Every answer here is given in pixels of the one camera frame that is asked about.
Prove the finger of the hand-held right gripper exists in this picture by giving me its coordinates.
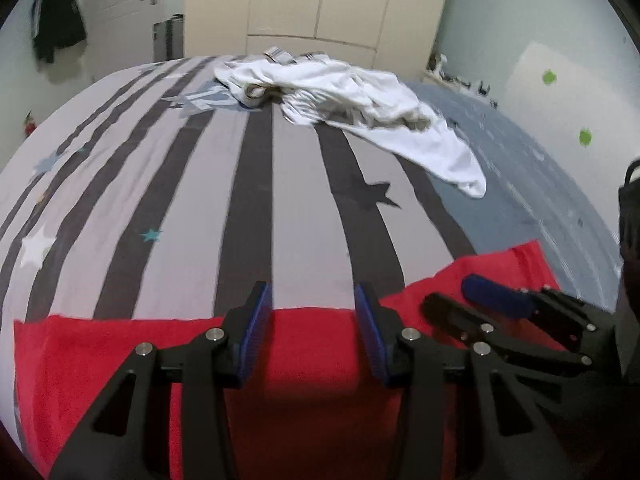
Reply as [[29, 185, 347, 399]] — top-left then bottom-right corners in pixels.
[[422, 292, 596, 376], [462, 274, 616, 356]]

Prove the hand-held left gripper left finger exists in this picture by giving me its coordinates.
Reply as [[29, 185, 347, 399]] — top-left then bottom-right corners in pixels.
[[47, 281, 273, 480]]

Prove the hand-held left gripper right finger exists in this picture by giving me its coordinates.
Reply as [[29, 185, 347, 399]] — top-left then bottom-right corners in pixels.
[[354, 281, 563, 480]]

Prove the red polo shirt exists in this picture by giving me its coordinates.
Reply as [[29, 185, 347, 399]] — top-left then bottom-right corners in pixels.
[[12, 240, 561, 480]]

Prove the white clothes pile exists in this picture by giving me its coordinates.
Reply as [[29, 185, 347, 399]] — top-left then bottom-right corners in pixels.
[[214, 46, 488, 200]]

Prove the blue bed sheet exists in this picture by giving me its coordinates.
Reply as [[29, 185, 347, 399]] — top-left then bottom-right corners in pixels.
[[400, 80, 626, 311]]

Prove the grey striped star duvet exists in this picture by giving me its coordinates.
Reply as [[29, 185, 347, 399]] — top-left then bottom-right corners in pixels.
[[0, 55, 476, 461]]

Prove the clutter of small items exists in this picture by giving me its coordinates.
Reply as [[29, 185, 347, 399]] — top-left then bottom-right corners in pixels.
[[424, 52, 500, 110]]

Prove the grey panel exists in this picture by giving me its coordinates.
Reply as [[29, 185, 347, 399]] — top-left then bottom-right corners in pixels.
[[152, 14, 186, 61]]

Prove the beige wardrobe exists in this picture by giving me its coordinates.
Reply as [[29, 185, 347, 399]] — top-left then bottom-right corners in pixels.
[[185, 0, 456, 83]]

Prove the white door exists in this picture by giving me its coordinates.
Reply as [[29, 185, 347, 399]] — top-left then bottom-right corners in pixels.
[[82, 0, 191, 81]]

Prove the black hanging jacket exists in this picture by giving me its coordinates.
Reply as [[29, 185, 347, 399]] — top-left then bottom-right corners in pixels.
[[30, 0, 88, 66]]

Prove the white wall board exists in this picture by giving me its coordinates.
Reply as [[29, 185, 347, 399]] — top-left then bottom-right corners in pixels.
[[502, 40, 623, 171]]

